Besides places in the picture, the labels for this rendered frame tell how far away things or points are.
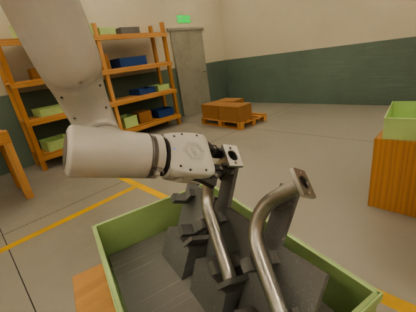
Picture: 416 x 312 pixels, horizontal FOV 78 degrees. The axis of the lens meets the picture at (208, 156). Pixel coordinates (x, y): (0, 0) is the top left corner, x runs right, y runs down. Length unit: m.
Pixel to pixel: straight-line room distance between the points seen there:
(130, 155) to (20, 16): 0.22
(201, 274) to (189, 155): 0.31
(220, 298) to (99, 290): 0.42
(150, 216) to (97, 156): 0.52
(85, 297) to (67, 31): 0.73
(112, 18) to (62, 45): 5.86
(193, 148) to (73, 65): 0.25
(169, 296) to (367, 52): 6.13
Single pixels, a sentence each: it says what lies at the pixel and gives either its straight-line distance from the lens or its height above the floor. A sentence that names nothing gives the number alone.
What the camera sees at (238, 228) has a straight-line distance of 0.62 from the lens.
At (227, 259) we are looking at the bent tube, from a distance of 0.61.
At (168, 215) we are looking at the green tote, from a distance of 0.94.
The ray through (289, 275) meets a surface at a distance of 0.55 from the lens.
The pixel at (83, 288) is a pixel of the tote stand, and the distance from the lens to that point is 0.96.
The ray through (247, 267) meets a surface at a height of 1.01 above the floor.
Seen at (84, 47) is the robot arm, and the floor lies 1.42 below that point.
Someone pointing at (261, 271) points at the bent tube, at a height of 1.01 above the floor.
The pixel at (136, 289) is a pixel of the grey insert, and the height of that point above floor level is 0.85.
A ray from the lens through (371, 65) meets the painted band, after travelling 6.45.
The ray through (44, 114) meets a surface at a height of 0.88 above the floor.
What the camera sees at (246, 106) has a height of 0.40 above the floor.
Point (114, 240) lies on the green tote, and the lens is 0.92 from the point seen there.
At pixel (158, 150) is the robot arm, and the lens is 0.46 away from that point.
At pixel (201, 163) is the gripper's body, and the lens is 0.50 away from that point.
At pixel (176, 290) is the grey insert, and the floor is 0.85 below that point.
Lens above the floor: 1.39
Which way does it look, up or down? 21 degrees down
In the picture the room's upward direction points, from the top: 8 degrees counter-clockwise
